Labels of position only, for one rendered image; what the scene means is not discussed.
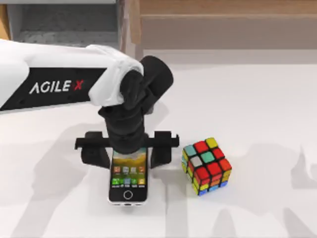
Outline black smartphone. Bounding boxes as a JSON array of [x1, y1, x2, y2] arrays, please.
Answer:
[[107, 147, 149, 207]]

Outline multicoloured puzzle cube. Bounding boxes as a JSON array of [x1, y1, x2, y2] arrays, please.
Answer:
[[181, 137, 233, 197]]

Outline grey cabinet with dark inside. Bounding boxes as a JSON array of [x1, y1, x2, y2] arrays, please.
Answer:
[[6, 0, 130, 56]]

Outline wooden open shelves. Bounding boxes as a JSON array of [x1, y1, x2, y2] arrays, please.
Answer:
[[125, 0, 317, 58]]

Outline wooden cupboard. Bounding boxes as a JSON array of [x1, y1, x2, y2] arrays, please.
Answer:
[[0, 3, 11, 42]]

